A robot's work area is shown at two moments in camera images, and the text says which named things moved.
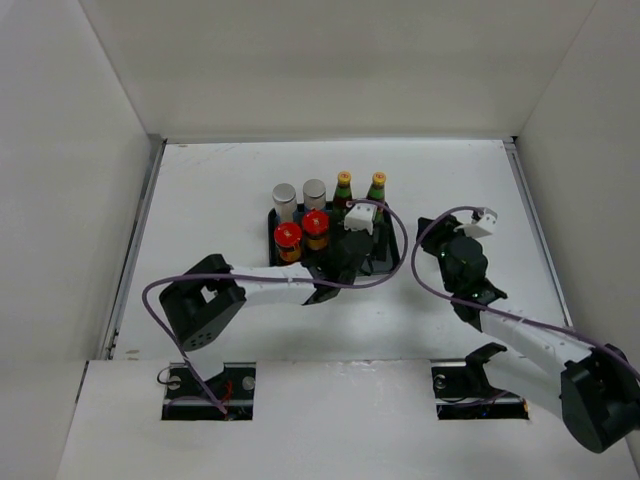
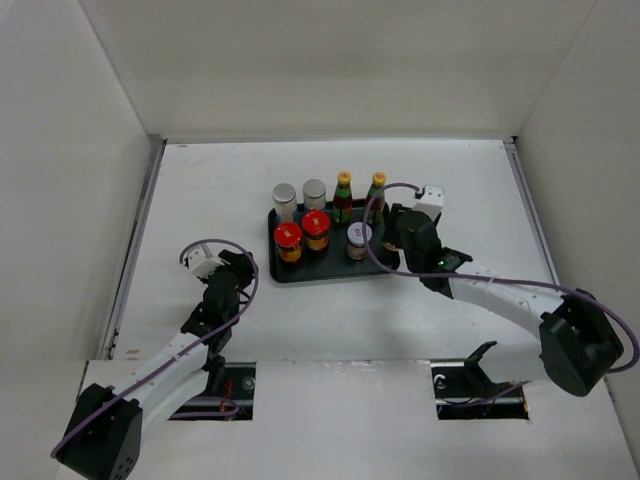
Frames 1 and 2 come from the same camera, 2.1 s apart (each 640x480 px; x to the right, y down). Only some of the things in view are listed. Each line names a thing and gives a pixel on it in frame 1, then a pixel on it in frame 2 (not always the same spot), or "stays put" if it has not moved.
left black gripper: x=343 y=234 to x=241 y=265
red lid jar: x=315 y=228 stays put
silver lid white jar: x=285 y=202 stays put
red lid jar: x=288 y=236 stays put
